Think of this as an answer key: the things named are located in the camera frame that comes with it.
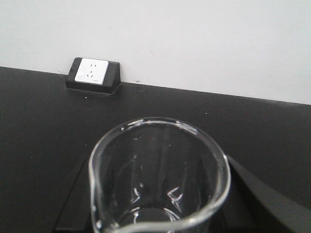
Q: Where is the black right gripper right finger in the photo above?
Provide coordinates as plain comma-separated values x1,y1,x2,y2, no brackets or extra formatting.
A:
213,157,311,233

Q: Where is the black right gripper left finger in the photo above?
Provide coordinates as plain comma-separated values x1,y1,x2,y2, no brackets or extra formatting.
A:
53,159,93,233

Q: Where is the clear glass beaker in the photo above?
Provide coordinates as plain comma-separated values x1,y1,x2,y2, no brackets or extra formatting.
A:
88,117,231,233

